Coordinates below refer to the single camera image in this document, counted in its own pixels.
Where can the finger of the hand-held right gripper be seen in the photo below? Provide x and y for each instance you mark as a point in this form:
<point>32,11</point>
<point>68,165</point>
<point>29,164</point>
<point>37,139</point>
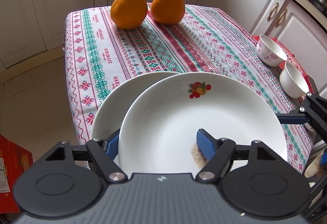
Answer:
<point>313,84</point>
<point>291,119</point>

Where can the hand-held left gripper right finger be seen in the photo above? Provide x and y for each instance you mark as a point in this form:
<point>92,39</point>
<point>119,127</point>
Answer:
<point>207,144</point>

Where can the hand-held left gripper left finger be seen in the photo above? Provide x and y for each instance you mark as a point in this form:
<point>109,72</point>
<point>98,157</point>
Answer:
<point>112,144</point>

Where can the white fruit-print plate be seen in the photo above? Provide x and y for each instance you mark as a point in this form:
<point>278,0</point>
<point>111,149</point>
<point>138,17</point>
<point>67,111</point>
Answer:
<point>166,116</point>
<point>115,103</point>

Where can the person's right hand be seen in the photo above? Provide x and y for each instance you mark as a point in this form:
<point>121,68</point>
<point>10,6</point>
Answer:
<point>316,166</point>

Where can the red cardboard fruit box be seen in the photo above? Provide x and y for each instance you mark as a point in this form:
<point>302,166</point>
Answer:
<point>15,167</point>

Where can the patterned red green tablecloth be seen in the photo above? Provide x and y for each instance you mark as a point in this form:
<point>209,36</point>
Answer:
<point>153,47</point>

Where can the orange with stem and leaf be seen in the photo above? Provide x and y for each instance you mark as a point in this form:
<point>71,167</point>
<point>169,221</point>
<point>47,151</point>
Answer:
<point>127,11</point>

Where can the bumpy orange without leaf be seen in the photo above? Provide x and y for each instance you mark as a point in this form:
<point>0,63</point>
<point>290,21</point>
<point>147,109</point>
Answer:
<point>167,6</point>

